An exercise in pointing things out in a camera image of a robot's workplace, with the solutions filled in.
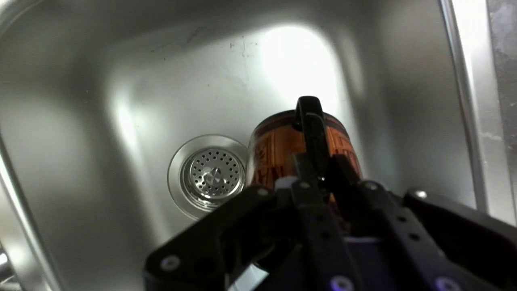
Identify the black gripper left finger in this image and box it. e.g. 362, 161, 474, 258
144, 152, 352, 291

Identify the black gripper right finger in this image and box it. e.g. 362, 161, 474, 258
328, 155, 517, 291

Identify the brown mug with black handle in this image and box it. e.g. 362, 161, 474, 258
247, 95, 365, 216

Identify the metal sink drain strainer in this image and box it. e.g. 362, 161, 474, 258
167, 134, 252, 221

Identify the stainless steel sink basin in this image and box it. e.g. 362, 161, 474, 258
0, 0, 490, 291

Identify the stainless steel counter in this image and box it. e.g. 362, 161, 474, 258
438, 0, 517, 228

